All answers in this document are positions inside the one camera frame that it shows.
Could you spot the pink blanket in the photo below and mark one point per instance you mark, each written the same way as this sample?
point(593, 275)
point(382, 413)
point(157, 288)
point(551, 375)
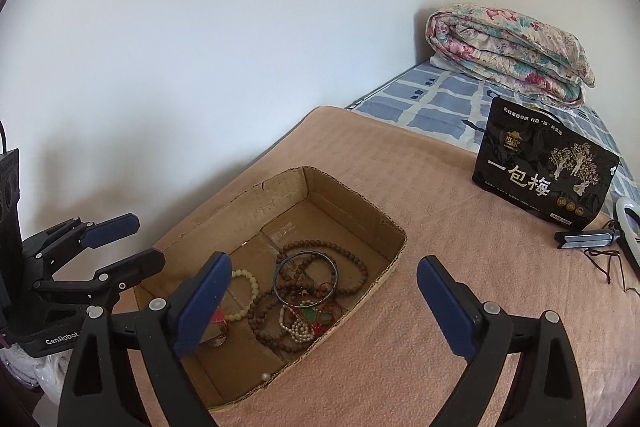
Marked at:
point(450, 217)

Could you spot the folded floral quilt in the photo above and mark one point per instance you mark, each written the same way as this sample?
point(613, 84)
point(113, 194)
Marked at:
point(500, 42)

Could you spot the person's left hand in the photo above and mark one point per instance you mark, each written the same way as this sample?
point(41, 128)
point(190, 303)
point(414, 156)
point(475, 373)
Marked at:
point(50, 366)

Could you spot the black bangle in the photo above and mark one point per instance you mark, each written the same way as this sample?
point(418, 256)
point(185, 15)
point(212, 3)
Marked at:
point(305, 254)

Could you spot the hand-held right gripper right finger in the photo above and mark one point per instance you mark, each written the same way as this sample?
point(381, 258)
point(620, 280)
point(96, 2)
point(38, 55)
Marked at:
point(440, 302)

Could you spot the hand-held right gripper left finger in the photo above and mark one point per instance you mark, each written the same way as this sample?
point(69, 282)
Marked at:
point(200, 302)

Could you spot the blue checked bedsheet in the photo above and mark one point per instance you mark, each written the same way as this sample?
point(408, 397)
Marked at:
point(425, 102)

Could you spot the cardboard box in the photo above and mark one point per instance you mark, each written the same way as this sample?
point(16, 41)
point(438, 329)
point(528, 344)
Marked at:
point(320, 192)

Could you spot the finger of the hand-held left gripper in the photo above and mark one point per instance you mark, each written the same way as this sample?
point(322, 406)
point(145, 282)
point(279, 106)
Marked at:
point(112, 228)
point(135, 266)

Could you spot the black printed bag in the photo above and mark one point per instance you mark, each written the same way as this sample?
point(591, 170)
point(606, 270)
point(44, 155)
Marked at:
point(540, 167)

